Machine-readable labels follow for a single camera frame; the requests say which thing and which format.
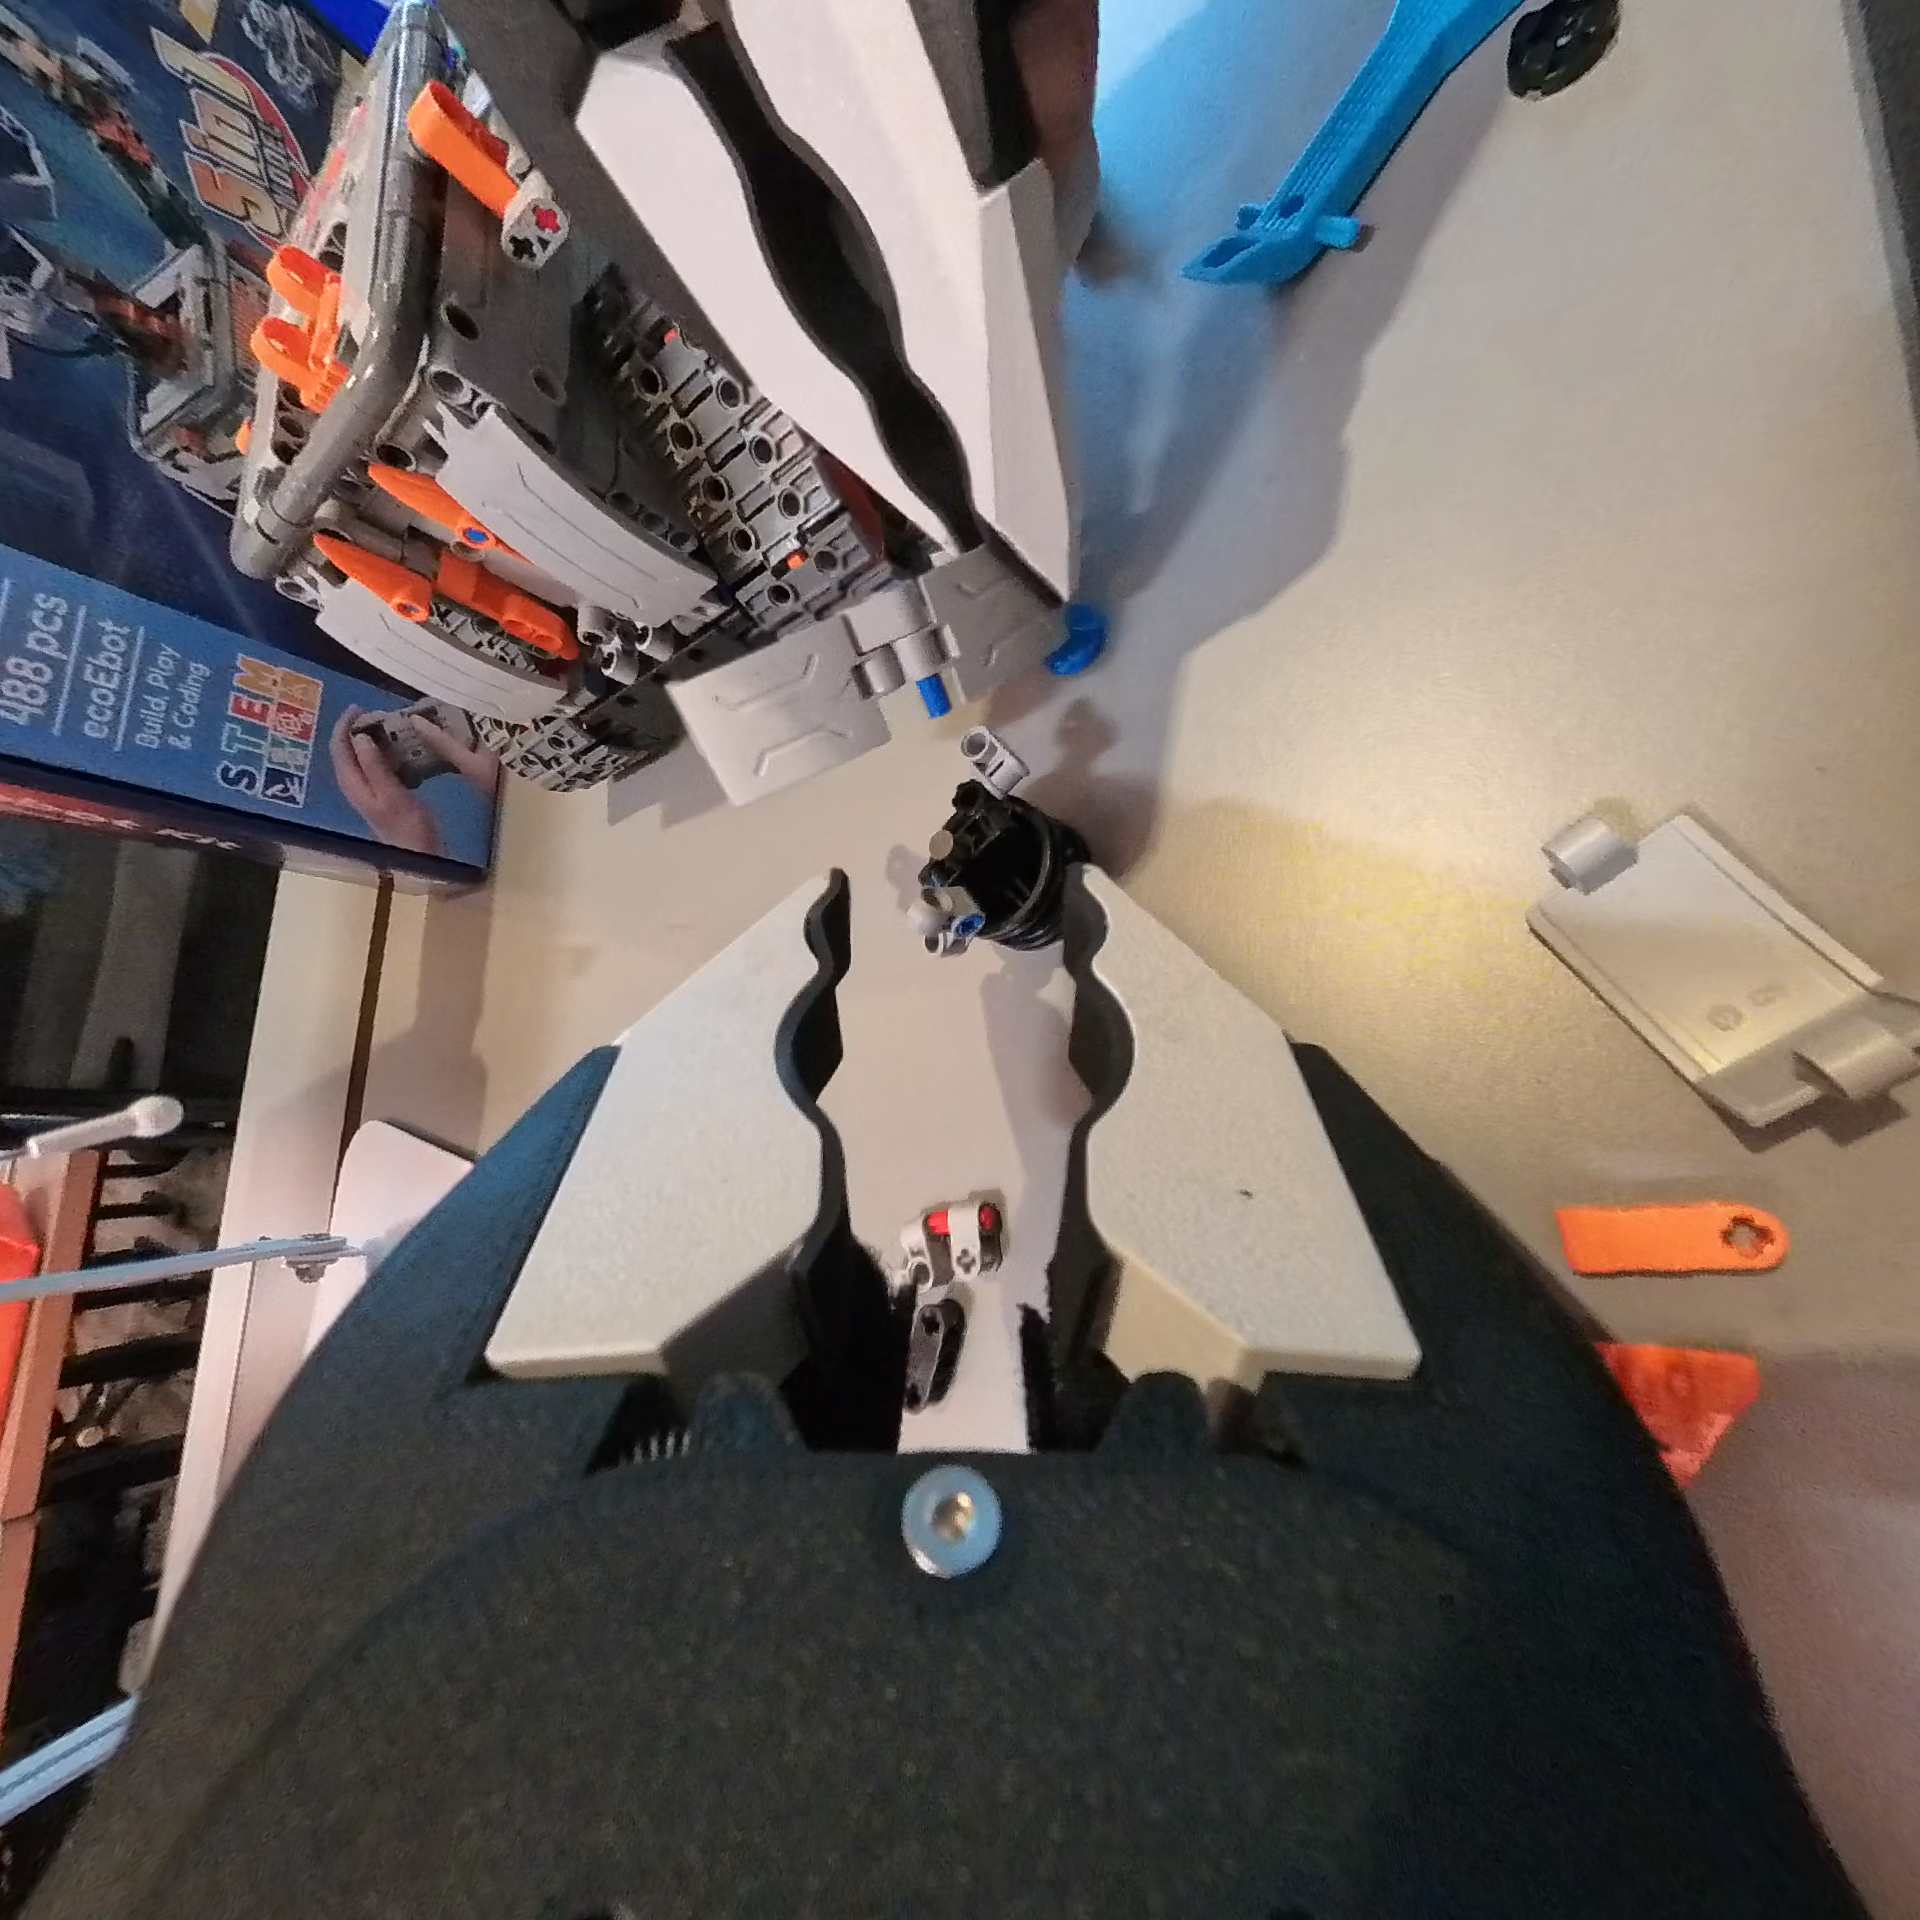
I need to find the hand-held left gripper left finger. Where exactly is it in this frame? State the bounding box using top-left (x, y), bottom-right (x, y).
top-left (485, 872), bottom-right (859, 1396)

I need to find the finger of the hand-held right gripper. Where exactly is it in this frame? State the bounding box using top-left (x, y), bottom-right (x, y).
top-left (737, 0), bottom-right (1079, 591)
top-left (571, 49), bottom-right (980, 564)

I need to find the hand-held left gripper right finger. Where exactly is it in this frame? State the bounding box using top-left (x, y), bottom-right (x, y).
top-left (1044, 867), bottom-right (1423, 1408)

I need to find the blue plastic separator tool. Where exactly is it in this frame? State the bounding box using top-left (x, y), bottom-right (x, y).
top-left (1187, 0), bottom-right (1517, 289)

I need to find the small black wheel assembly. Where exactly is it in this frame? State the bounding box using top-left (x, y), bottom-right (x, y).
top-left (915, 780), bottom-right (1074, 957)

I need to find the grey curved panel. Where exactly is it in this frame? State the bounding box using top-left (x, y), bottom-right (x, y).
top-left (663, 614), bottom-right (901, 805)

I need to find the small grey red connector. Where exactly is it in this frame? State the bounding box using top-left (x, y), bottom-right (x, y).
top-left (909, 1196), bottom-right (1011, 1292)

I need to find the short dark grey beam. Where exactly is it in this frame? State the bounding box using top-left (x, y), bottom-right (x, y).
top-left (906, 1298), bottom-right (975, 1414)

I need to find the grey orange tracked toy robot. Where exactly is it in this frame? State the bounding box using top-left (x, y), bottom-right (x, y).
top-left (227, 0), bottom-right (991, 797)

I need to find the orange beam piece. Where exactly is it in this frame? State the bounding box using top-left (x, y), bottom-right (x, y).
top-left (1555, 1199), bottom-right (1791, 1280)

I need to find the orange flat panel piece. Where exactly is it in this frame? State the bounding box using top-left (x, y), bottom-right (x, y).
top-left (1597, 1343), bottom-right (1764, 1488)

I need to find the grey flat hinged panel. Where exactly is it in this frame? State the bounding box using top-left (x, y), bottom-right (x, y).
top-left (1530, 805), bottom-right (1920, 1132)

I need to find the small black nut piece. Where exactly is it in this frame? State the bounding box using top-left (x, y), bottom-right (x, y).
top-left (1507, 0), bottom-right (1622, 97)

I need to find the orange packet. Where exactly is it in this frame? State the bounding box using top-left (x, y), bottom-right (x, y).
top-left (0, 1144), bottom-right (78, 1518)

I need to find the blue cardboard box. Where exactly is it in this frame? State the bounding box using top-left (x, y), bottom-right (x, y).
top-left (0, 0), bottom-right (495, 895)

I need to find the thin white cord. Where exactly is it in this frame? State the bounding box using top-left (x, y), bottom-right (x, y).
top-left (0, 1223), bottom-right (405, 1307)

